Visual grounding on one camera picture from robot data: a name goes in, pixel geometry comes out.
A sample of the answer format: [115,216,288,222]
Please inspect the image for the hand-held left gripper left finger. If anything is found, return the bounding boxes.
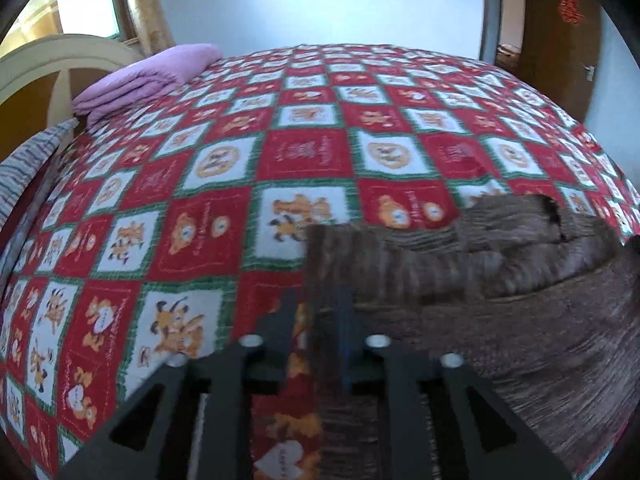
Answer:
[60,290,308,480]

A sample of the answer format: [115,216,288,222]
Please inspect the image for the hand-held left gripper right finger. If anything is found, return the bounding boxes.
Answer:
[334,285,573,480]

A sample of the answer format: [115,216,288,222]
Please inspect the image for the brown knitted sweater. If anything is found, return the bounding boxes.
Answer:
[305,194,640,480]

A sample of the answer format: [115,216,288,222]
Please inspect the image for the red checked printed bed sheet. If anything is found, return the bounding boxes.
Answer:
[0,42,640,480]

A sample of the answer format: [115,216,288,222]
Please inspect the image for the folded purple blanket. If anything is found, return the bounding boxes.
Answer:
[72,44,224,129]

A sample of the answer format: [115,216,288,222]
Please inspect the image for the striped pillow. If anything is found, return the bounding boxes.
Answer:
[0,119,81,227]

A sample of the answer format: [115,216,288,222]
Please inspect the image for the brown wooden door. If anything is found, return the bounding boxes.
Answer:
[517,0,604,124]

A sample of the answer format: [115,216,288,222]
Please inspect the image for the narrow yellow curtain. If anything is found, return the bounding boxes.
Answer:
[120,0,176,59]

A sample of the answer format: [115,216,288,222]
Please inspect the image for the cream and brown headboard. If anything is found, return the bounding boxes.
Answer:
[0,34,147,161]

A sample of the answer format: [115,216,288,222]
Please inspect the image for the window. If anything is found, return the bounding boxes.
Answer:
[54,0,137,42]

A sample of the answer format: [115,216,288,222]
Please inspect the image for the red paper door decoration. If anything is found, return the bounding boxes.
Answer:
[557,0,584,24]

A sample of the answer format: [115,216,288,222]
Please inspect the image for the wide yellow curtain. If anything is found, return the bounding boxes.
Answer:
[7,0,64,48]

